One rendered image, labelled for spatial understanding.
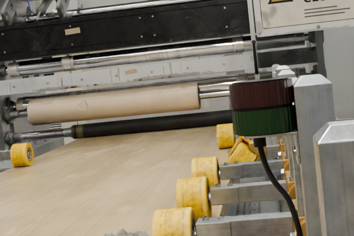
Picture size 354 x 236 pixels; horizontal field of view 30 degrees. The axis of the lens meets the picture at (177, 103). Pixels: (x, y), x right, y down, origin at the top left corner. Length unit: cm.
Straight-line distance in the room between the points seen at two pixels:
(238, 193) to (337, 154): 82
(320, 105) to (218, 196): 59
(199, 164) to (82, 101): 169
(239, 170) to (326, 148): 106
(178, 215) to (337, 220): 58
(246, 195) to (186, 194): 11
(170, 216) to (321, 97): 39
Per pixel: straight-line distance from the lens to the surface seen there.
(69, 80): 306
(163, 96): 297
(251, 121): 61
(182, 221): 93
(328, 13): 292
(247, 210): 253
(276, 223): 94
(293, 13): 291
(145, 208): 138
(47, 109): 310
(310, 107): 62
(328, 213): 38
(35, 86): 311
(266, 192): 118
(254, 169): 143
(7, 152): 235
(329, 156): 37
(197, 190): 117
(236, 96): 61
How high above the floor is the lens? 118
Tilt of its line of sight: 3 degrees down
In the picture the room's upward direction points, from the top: 6 degrees counter-clockwise
